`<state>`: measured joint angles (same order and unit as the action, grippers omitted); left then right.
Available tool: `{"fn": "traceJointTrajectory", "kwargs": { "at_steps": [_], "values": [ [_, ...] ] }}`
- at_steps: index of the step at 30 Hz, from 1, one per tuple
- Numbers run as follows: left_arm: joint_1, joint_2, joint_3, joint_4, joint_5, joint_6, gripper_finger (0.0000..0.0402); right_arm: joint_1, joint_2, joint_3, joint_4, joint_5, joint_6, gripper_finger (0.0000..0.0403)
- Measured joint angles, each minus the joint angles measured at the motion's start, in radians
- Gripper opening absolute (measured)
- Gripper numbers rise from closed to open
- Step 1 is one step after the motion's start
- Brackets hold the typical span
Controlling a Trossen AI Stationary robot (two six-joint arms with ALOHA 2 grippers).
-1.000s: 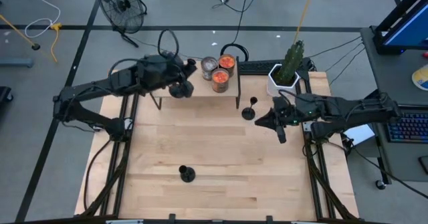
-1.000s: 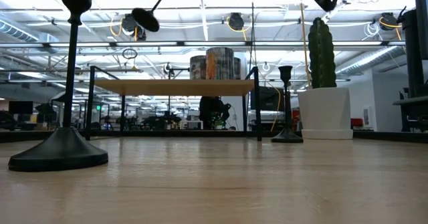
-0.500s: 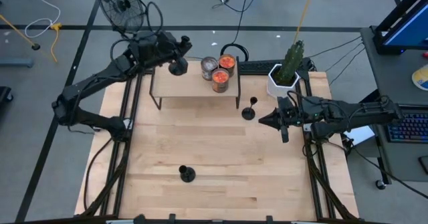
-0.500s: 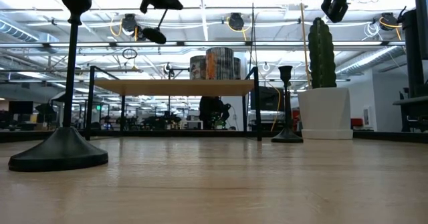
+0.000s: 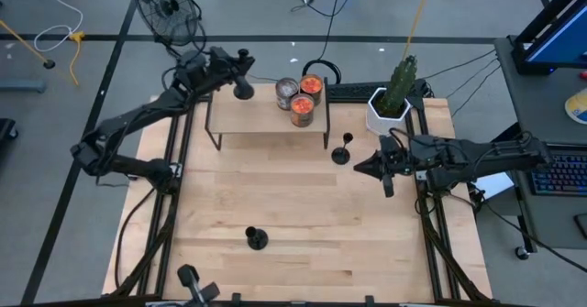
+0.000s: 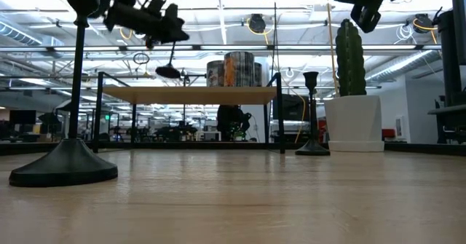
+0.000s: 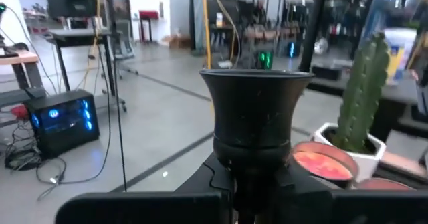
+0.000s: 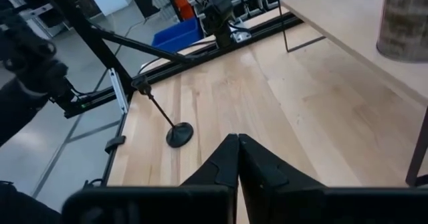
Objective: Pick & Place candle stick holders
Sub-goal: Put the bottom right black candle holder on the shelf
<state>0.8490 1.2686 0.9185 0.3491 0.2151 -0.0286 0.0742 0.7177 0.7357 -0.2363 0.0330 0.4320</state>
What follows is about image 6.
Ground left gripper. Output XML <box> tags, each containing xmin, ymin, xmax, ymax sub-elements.
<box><xmin>104</xmin><ymin>1</ymin><xmax>191</xmax><ymax>50</ymax></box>

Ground black candlestick holder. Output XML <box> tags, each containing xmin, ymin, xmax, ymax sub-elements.
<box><xmin>9</xmin><ymin>0</ymin><xmax>119</xmax><ymax>189</ymax></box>
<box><xmin>155</xmin><ymin>41</ymin><xmax>182</xmax><ymax>80</ymax></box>
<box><xmin>295</xmin><ymin>71</ymin><xmax>331</xmax><ymax>157</ymax></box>

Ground tin can silver top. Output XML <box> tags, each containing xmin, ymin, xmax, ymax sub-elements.
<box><xmin>206</xmin><ymin>60</ymin><xmax>226</xmax><ymax>88</ymax></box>

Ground green cactus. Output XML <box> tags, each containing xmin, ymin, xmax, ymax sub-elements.
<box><xmin>334</xmin><ymin>17</ymin><xmax>368</xmax><ymax>98</ymax></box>

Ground wooden shelf black legs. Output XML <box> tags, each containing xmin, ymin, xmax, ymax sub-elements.
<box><xmin>92</xmin><ymin>71</ymin><xmax>287</xmax><ymax>155</ymax></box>

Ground person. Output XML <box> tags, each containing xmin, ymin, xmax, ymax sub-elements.
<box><xmin>216</xmin><ymin>104</ymin><xmax>253</xmax><ymax>142</ymax></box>

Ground black background screen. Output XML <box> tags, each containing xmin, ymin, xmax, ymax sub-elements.
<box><xmin>272</xmin><ymin>94</ymin><xmax>311</xmax><ymax>122</ymax></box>

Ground white plant pot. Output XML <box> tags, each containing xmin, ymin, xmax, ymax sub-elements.
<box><xmin>323</xmin><ymin>94</ymin><xmax>385</xmax><ymax>153</ymax></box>

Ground dark grey desk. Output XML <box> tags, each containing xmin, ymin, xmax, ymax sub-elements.
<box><xmin>427</xmin><ymin>104</ymin><xmax>466</xmax><ymax>145</ymax></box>

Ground small black background monitor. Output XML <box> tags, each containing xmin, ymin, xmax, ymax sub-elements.
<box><xmin>9</xmin><ymin>109</ymin><xmax>37</xmax><ymax>125</ymax></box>

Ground hanging yellow cable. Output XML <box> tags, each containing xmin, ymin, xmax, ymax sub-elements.
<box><xmin>325</xmin><ymin>0</ymin><xmax>339</xmax><ymax>96</ymax></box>

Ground small black cable loop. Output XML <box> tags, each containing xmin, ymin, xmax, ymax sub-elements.
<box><xmin>133</xmin><ymin>52</ymin><xmax>151</xmax><ymax>66</ymax></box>

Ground black background gantry frame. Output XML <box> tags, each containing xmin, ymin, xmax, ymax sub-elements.
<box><xmin>177</xmin><ymin>68</ymin><xmax>243</xmax><ymax>143</ymax></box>

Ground hanging black cable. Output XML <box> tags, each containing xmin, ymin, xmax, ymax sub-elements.
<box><xmin>272</xmin><ymin>0</ymin><xmax>278</xmax><ymax>74</ymax></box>

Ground thin yellow cable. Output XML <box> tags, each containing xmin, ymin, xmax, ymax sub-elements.
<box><xmin>289</xmin><ymin>87</ymin><xmax>307</xmax><ymax>144</ymax></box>

